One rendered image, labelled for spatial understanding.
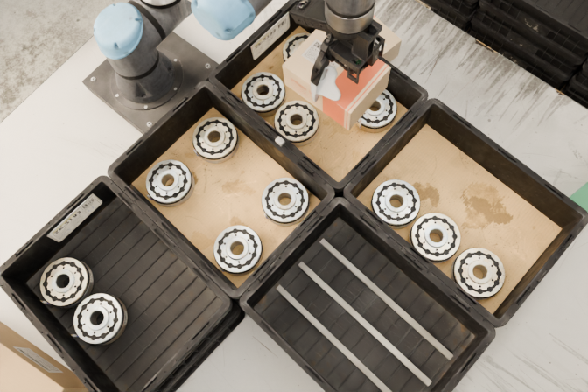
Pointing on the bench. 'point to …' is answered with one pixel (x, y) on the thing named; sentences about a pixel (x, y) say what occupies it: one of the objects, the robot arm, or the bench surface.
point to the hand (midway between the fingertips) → (336, 72)
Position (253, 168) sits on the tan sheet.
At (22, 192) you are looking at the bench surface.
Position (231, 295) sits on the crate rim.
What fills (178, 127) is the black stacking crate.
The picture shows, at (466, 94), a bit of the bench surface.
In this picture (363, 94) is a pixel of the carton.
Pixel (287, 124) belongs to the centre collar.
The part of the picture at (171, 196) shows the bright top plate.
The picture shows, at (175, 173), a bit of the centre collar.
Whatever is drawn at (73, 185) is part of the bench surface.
